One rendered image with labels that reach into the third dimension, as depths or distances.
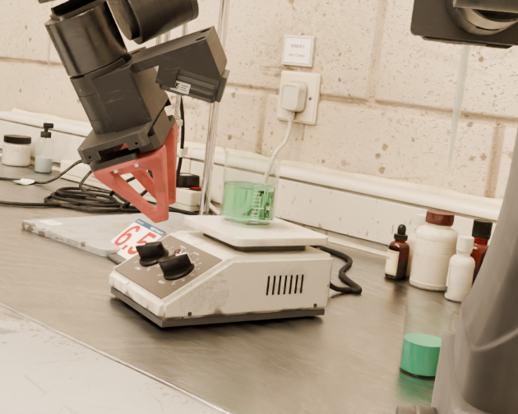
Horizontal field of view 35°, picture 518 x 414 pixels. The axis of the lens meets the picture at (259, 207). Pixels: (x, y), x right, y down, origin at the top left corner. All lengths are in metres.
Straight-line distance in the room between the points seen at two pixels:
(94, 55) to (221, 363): 0.28
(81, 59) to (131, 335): 0.25
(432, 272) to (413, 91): 0.33
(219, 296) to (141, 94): 0.22
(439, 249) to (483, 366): 0.83
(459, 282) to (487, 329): 0.79
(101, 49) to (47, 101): 1.27
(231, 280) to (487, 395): 0.57
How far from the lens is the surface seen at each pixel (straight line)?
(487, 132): 1.24
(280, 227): 0.91
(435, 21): 0.65
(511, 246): 0.26
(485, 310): 0.27
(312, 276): 0.87
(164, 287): 0.81
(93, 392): 0.65
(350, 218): 1.31
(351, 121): 1.37
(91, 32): 0.72
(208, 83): 0.72
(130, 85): 0.72
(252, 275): 0.83
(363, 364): 0.77
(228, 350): 0.76
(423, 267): 1.09
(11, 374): 0.67
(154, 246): 0.86
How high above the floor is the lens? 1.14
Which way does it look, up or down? 9 degrees down
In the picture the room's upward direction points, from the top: 6 degrees clockwise
